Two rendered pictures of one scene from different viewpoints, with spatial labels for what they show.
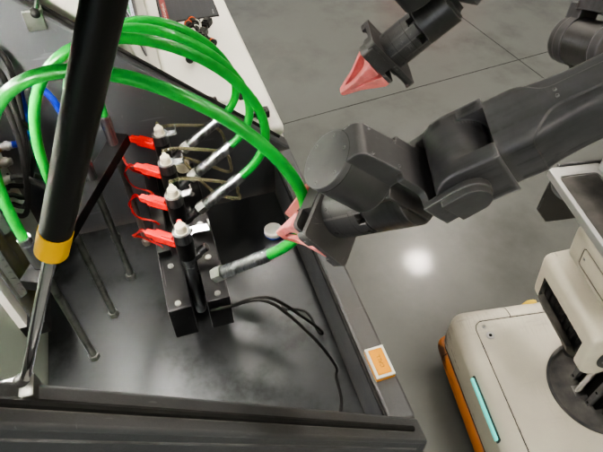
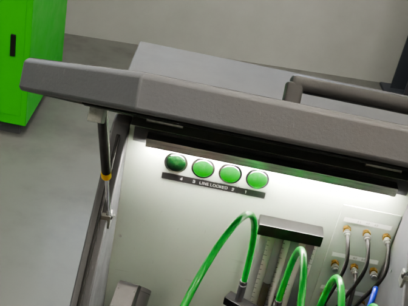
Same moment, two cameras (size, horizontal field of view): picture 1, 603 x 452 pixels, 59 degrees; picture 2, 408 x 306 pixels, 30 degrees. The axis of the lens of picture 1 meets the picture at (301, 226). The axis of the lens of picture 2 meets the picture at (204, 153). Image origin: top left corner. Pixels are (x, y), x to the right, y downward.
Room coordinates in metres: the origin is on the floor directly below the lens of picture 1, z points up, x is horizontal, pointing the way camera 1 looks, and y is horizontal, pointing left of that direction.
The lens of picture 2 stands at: (0.70, -0.93, 2.27)
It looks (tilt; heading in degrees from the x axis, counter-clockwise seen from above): 32 degrees down; 107
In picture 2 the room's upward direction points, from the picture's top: 12 degrees clockwise
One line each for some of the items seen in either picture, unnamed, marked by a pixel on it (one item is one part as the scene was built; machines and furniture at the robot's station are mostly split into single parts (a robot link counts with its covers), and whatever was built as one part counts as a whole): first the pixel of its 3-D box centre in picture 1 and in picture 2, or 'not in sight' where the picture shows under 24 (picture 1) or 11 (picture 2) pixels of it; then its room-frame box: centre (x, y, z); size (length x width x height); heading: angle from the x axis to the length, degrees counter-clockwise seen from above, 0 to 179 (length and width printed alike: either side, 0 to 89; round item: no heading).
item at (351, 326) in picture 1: (327, 282); not in sight; (0.59, -0.05, 0.87); 0.62 x 0.04 x 0.16; 18
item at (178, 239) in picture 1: (198, 272); not in sight; (0.52, 0.17, 1.00); 0.05 x 0.03 x 0.21; 108
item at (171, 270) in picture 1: (188, 254); not in sight; (0.63, 0.21, 0.91); 0.34 x 0.10 x 0.15; 18
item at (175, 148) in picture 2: not in sight; (271, 164); (0.44, 0.43, 1.43); 0.54 x 0.03 x 0.02; 18
